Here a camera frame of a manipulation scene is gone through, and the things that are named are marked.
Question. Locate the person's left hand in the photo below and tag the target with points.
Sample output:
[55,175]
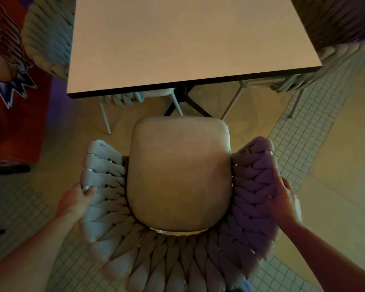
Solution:
[73,202]

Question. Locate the red printed arcade cabinet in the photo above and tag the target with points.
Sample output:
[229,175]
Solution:
[12,88]

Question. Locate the black table base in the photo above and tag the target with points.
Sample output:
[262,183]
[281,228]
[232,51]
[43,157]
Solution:
[187,98]

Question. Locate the white woven armchair beige cushion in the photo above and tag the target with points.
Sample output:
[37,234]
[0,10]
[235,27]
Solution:
[179,176]

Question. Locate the person's left forearm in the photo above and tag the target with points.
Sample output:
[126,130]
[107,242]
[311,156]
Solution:
[27,255]

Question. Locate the person's left thumb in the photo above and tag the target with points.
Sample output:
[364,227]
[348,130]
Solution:
[89,192]

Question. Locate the person's right thumb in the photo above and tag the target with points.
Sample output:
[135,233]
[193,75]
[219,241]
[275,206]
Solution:
[271,202]

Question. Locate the person's right forearm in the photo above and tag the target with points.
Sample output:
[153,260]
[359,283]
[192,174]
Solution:
[331,258]

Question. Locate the person's right hand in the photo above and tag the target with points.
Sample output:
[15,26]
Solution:
[284,206]

